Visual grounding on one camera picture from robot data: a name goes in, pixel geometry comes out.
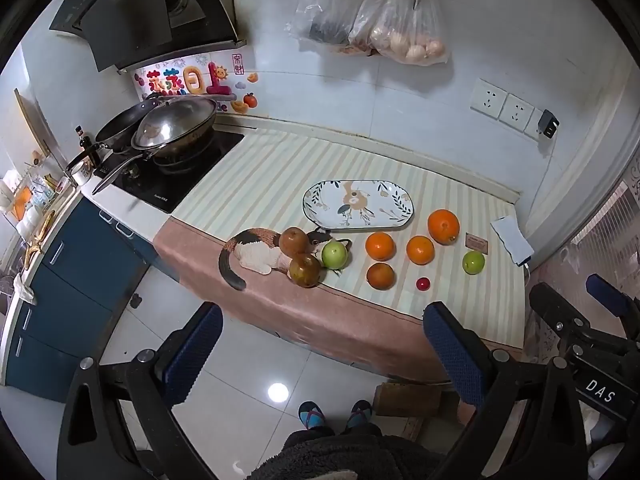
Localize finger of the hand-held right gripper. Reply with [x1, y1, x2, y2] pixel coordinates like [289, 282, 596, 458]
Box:
[585, 273, 640, 341]
[529, 282, 640, 361]

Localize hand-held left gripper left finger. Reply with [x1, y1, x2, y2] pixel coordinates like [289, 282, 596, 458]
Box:
[57, 301, 224, 480]

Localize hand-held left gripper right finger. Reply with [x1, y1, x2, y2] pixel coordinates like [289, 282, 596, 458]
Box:
[422, 301, 591, 480]

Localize green apple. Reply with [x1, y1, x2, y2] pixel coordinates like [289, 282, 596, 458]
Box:
[321, 240, 349, 269]
[461, 250, 487, 275]

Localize dark reddish orange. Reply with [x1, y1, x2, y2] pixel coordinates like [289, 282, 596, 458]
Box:
[366, 262, 396, 291]

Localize large orange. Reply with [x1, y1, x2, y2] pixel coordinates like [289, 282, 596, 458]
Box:
[427, 209, 461, 246]

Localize brown red round fruit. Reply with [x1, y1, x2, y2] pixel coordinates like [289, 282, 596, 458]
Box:
[278, 227, 313, 256]
[288, 253, 322, 289]

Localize oval leaf patterned plate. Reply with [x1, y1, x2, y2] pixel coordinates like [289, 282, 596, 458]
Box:
[301, 180, 416, 232]

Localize lace patterned cloth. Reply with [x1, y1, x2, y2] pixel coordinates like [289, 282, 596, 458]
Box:
[525, 180, 640, 361]

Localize wooden block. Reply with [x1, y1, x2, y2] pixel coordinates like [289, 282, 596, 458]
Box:
[374, 382, 443, 418]

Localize white folded paper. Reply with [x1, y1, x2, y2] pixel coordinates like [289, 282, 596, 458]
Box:
[490, 215, 533, 266]

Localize blue striped slipper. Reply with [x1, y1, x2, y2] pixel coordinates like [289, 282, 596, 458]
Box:
[298, 401, 326, 431]
[345, 400, 373, 431]

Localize calico cat figurine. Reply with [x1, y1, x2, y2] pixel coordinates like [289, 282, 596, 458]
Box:
[218, 227, 353, 292]

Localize person's dark fleece jacket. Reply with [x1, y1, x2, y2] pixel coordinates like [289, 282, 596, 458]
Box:
[245, 422, 451, 480]

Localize blue kitchen cabinets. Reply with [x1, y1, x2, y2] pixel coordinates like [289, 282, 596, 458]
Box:
[0, 200, 166, 396]

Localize black gas cooktop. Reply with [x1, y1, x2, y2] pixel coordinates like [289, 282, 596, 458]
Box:
[92, 127, 246, 214]

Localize black plug charger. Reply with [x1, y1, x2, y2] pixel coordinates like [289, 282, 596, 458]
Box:
[537, 110, 561, 140]

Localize white rag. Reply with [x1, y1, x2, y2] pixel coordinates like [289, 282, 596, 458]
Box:
[12, 272, 38, 306]

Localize striped beige pink tablecloth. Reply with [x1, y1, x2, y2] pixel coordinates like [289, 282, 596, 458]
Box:
[152, 135, 526, 386]

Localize glass pot lid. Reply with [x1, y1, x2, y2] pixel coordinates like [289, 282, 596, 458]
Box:
[131, 110, 173, 152]

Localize cluttered dish rack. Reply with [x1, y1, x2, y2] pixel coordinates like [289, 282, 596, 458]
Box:
[0, 160, 71, 266]

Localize stainless steel wok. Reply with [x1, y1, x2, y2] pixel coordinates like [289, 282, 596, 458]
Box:
[91, 95, 219, 196]

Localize black frying pan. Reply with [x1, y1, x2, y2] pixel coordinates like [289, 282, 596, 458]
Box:
[65, 100, 171, 173]

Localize dark sauce bottle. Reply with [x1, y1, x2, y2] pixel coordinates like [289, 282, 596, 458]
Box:
[75, 125, 96, 161]

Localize wooden cutting board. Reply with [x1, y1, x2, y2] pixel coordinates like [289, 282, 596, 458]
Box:
[15, 87, 51, 156]

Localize clear plastic bag of eggs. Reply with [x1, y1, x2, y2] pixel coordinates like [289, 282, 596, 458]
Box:
[348, 0, 448, 67]

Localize black range hood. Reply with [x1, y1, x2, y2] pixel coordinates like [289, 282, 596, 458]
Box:
[48, 0, 248, 73]

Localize clear plastic bag dark contents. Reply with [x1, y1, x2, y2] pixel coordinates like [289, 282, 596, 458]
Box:
[285, 0, 381, 53]

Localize white wall outlet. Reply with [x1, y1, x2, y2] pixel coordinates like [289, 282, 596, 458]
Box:
[500, 92, 536, 133]
[470, 78, 511, 120]
[525, 107, 547, 137]

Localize colourful wall stickers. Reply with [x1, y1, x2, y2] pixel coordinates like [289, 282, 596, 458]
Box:
[134, 52, 258, 113]

